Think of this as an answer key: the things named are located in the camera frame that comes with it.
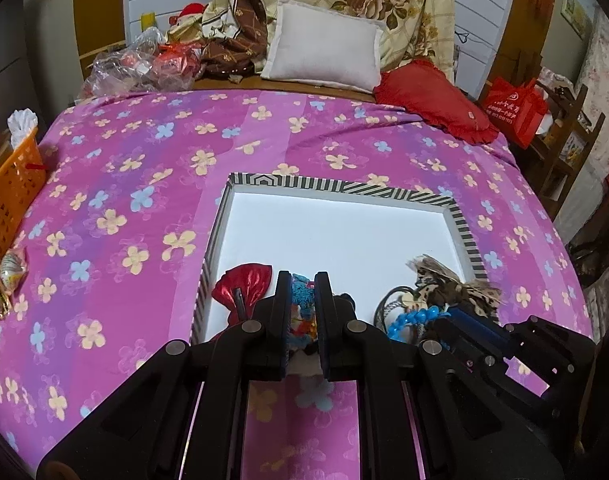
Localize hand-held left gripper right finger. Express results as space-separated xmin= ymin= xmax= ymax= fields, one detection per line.
xmin=314 ymin=271 xmax=567 ymax=480

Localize red shopping bag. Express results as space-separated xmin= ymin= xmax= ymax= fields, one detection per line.
xmin=481 ymin=76 xmax=549 ymax=150

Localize white plastic bag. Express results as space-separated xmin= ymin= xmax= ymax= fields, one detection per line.
xmin=8 ymin=108 xmax=40 ymax=150

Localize leopard print bow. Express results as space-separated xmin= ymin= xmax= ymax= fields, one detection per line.
xmin=405 ymin=254 xmax=504 ymax=320

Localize white slatted headboard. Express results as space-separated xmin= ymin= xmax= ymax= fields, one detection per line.
xmin=123 ymin=0 xmax=521 ymax=96

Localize red frilled cushion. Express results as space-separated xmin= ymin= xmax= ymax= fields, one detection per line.
xmin=373 ymin=59 xmax=501 ymax=144

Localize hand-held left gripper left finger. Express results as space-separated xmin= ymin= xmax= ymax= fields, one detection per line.
xmin=37 ymin=270 xmax=292 ymax=480

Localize framed picture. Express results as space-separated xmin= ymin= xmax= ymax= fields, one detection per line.
xmin=559 ymin=0 xmax=594 ymax=39

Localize red bow hair clip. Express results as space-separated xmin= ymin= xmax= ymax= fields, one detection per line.
xmin=212 ymin=262 xmax=276 ymax=330

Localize santa plush toy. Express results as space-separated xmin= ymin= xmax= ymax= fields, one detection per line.
xmin=168 ymin=3 xmax=208 ymax=32

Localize floral cream quilt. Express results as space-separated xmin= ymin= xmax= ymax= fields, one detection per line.
xmin=267 ymin=0 xmax=456 ymax=88

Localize orange plastic basket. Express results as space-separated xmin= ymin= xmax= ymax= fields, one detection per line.
xmin=0 ymin=126 xmax=48 ymax=262

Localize brown patterned blanket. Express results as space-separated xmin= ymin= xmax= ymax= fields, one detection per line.
xmin=201 ymin=0 xmax=276 ymax=80

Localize striped cardboard box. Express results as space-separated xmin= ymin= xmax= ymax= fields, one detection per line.
xmin=191 ymin=172 xmax=490 ymax=378

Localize clear plastic bag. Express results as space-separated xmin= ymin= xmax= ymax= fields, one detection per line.
xmin=81 ymin=26 xmax=201 ymax=100

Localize wooden chair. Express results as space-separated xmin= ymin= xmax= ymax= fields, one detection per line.
xmin=528 ymin=79 xmax=606 ymax=222

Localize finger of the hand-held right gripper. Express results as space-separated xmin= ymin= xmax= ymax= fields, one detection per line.
xmin=447 ymin=306 xmax=522 ymax=350
xmin=429 ymin=316 xmax=510 ymax=377

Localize white pillow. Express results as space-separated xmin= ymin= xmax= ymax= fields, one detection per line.
xmin=259 ymin=0 xmax=388 ymax=95

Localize blue fuzzy hair accessory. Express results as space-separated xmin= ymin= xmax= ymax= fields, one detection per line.
xmin=290 ymin=273 xmax=317 ymax=317

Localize blue bead bracelet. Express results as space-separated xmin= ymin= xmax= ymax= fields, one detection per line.
xmin=385 ymin=306 xmax=444 ymax=344

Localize purple floral bedsheet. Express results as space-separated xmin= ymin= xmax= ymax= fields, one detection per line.
xmin=0 ymin=87 xmax=601 ymax=480

